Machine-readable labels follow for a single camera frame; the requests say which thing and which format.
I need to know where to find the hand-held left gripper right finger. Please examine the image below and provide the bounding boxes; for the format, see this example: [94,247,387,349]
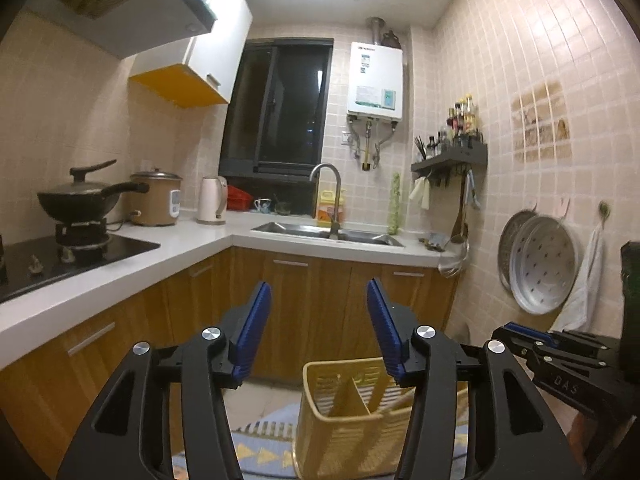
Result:
[366,278,583,480]

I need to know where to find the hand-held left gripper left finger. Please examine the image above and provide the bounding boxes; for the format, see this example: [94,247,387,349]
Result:
[55,281,273,480]

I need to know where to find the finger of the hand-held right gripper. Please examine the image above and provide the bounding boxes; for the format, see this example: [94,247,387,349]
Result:
[532,342,623,377]
[491,322,623,356]

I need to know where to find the yellow plastic utensil basket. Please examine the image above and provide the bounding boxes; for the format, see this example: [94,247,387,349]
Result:
[294,357,471,480]

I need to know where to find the grey hanging towel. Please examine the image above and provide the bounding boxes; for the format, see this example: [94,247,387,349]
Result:
[550,222,605,333]

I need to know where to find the wooden base cabinets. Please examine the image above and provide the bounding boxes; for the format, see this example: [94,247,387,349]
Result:
[0,247,458,461]

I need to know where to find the perforated metal steamer tray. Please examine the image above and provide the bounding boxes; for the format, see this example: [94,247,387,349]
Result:
[509,215,581,315]

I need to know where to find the flat metal steamer tray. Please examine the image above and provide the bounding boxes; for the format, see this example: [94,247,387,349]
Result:
[498,210,538,291]

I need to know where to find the hanging metal strainer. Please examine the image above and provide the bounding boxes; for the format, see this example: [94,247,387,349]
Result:
[438,237,471,278]

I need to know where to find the patterned blue rug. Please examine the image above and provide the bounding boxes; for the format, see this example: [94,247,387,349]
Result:
[172,400,471,480]

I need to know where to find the steel sink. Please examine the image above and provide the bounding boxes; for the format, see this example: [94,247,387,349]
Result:
[251,221,405,248]

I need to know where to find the green hanging scrubber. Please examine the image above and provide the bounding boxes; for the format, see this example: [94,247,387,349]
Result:
[388,172,403,235]

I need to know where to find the hanging ladle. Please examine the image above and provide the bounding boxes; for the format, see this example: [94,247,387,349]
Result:
[450,205,471,247]

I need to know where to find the yellow detergent bottle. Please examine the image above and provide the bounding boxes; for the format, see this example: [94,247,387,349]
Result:
[316,189,347,228]

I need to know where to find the white electric kettle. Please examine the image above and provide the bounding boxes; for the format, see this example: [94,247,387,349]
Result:
[196,176,228,225]

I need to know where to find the metal faucet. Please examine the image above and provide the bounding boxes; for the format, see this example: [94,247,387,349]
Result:
[309,163,343,240]

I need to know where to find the white hanging cloth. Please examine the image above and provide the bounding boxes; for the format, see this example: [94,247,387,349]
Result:
[408,176,431,209]

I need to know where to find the black gas stove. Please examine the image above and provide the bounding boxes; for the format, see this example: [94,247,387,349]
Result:
[0,220,161,303]

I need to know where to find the brown rice cooker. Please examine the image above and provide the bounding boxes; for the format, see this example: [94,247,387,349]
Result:
[130,170,183,227]

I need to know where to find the black wok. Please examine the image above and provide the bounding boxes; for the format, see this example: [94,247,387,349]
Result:
[37,182,150,223]

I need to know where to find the row of seasoning bottles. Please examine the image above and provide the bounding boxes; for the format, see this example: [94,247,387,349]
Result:
[434,93,483,153]

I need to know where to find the dark framed window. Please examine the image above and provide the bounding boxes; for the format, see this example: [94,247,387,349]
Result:
[218,37,334,177]

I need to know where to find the black wok lid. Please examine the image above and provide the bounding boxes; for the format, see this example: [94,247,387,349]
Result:
[40,160,118,196]

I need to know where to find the white water heater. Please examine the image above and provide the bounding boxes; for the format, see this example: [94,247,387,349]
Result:
[346,41,404,122]

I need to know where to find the range hood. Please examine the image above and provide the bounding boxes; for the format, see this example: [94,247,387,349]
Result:
[27,0,218,58]

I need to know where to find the black wall shelf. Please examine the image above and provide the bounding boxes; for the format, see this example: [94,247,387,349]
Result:
[411,142,488,181]

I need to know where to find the water heater hoses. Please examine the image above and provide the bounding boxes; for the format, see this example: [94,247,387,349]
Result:
[348,119,396,171]

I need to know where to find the white and yellow wall cabinet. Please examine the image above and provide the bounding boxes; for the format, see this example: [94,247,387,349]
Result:
[129,0,253,109]

